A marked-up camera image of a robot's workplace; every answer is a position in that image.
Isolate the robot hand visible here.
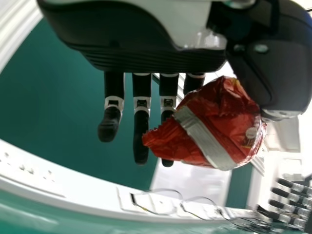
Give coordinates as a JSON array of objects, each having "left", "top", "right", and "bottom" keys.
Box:
[
  {"left": 36, "top": 0, "right": 312, "bottom": 168},
  {"left": 255, "top": 177, "right": 312, "bottom": 231}
]

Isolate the grey wire loop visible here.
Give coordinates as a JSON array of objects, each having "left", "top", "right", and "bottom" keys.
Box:
[
  {"left": 136, "top": 189, "right": 185, "bottom": 215},
  {"left": 181, "top": 196, "right": 221, "bottom": 219}
]

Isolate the red biscuit packet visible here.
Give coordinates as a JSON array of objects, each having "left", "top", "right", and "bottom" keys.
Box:
[{"left": 142, "top": 76, "right": 268, "bottom": 171}]

